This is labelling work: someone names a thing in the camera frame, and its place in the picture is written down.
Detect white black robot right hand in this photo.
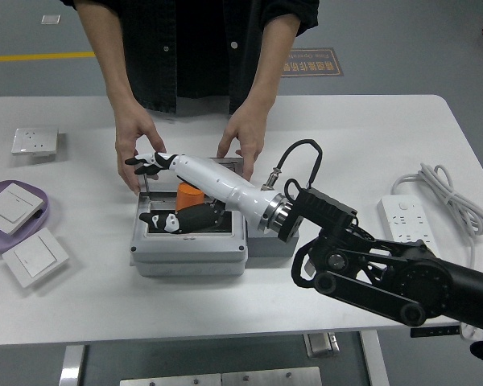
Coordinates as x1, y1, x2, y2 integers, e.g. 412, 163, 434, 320
124, 151, 275, 235

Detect person's left hand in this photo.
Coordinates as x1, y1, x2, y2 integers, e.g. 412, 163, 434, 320
216, 102, 271, 180

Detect person's right hand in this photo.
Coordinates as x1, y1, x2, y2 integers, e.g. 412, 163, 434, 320
114, 102, 167, 197

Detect orange cylinder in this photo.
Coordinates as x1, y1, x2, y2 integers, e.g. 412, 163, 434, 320
174, 182, 205, 212

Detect grey junction box clear lid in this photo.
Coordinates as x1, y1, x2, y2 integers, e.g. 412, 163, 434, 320
129, 156, 249, 277

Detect dark grey cube with hole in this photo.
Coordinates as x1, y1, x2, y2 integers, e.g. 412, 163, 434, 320
245, 216, 301, 259

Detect person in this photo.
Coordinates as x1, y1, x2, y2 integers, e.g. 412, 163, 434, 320
60, 0, 321, 116

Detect white power strip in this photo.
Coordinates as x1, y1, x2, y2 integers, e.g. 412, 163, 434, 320
377, 195, 442, 258

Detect white table leg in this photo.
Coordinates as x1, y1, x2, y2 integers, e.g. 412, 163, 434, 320
357, 330, 390, 386

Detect black table control panel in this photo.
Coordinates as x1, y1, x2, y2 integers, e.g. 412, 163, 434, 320
410, 327, 460, 338

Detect white wall socket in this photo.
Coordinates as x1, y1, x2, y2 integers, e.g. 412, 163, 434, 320
10, 126, 61, 156

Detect white wall switch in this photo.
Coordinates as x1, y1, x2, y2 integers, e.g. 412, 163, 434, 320
0, 181, 46, 236
1, 228, 70, 289

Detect metal bracket under table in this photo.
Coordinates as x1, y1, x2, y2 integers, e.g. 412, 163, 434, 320
303, 331, 341, 358

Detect steel base plate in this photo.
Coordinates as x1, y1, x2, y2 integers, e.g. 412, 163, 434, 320
119, 373, 223, 386
221, 366, 323, 386

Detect white power strip cord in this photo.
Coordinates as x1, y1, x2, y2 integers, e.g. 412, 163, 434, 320
390, 162, 483, 341

